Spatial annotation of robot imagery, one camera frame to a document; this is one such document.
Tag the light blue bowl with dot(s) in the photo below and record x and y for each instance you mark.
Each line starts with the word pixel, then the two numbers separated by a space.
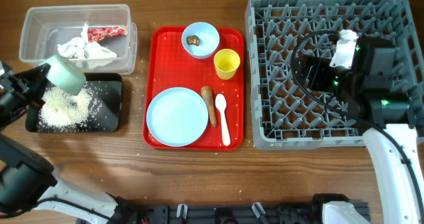
pixel 208 35

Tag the brown food chunk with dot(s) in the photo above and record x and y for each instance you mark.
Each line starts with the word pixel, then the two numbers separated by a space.
pixel 193 40

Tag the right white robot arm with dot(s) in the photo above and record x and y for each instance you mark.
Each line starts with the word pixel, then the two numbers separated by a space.
pixel 356 83

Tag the black waste tray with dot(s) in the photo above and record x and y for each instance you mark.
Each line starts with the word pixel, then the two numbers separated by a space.
pixel 108 88

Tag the brown carrot piece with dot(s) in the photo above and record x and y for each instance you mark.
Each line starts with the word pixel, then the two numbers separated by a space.
pixel 207 96

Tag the red plastic tray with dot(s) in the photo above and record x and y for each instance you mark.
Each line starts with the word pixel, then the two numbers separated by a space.
pixel 171 66

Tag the crumpled white tissue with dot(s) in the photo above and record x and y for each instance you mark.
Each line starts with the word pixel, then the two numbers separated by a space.
pixel 80 48

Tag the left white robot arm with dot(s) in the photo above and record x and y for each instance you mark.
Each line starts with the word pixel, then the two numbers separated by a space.
pixel 28 180

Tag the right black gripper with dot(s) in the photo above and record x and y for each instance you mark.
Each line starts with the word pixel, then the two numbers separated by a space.
pixel 320 65

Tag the yellow plastic cup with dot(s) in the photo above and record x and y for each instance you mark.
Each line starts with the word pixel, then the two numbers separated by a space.
pixel 226 62

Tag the white rice pile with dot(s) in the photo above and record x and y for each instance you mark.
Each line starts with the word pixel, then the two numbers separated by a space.
pixel 66 113

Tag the red patterned wrapper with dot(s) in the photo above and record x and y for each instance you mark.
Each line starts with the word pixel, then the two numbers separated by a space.
pixel 98 34

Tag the clear plastic bin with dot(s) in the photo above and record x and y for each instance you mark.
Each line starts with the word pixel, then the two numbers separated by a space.
pixel 45 28

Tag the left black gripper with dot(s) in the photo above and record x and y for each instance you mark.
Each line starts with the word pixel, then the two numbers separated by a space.
pixel 27 84

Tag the grey dishwasher rack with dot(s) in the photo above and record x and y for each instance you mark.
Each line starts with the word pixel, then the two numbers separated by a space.
pixel 283 117

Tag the green bowl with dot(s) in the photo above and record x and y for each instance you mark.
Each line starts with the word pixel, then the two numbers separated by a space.
pixel 64 74

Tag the white plastic spoon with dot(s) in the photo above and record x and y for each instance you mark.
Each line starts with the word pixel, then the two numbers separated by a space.
pixel 221 105

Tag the light blue plate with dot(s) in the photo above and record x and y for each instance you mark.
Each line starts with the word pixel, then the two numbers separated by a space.
pixel 177 117

